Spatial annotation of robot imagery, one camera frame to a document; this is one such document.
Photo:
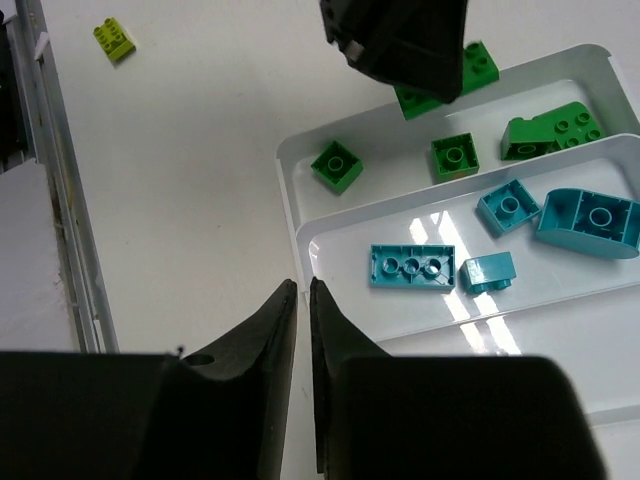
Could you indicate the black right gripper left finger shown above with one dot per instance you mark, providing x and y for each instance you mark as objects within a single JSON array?
[{"x": 218, "y": 413}]

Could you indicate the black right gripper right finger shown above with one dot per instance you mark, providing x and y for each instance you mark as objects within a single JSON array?
[{"x": 379, "y": 416}]

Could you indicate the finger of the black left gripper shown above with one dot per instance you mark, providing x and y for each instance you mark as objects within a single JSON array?
[{"x": 413, "y": 44}]

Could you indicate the green 2x4 lego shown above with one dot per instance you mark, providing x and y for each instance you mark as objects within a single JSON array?
[{"x": 479, "y": 71}]

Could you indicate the green square lego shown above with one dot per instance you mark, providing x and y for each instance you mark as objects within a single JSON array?
[{"x": 454, "y": 157}]

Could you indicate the teal 2x4 lego brick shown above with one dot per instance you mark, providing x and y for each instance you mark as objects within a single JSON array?
[{"x": 424, "y": 267}]

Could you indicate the green curved lego brick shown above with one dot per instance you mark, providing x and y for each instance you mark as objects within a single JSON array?
[{"x": 562, "y": 128}]

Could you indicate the teal square lego brick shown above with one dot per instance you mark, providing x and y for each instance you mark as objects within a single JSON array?
[{"x": 487, "y": 273}]

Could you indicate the teal small lego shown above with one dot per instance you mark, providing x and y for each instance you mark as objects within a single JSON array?
[{"x": 507, "y": 208}]

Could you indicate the teal curved large lego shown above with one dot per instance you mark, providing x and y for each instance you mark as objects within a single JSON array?
[{"x": 590, "y": 223}]

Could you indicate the white compartment tray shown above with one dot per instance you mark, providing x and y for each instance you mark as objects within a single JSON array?
[{"x": 580, "y": 311}]

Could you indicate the lime 2x2 lego brick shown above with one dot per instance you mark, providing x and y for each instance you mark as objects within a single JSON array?
[{"x": 113, "y": 40}]

